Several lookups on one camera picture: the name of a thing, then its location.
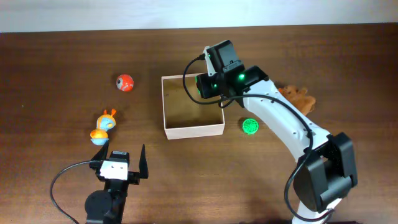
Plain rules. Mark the green lattice ball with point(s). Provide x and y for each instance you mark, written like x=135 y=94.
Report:
x=250 y=126

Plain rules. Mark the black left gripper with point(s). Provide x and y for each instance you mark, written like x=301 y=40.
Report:
x=134 y=178

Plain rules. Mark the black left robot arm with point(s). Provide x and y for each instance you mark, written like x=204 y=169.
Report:
x=107 y=205

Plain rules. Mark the blue orange snail toy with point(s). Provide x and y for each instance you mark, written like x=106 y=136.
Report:
x=104 y=123

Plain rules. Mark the beige open cardboard box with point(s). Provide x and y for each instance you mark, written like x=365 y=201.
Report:
x=183 y=118

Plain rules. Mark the red grey toy ball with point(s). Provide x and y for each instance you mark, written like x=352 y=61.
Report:
x=125 y=82

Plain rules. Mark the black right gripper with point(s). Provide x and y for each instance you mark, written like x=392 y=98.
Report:
x=201 y=80

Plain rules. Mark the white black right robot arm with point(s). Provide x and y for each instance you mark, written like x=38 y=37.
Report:
x=325 y=170

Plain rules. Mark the brown plush toy animal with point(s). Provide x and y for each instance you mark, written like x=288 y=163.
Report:
x=299 y=98

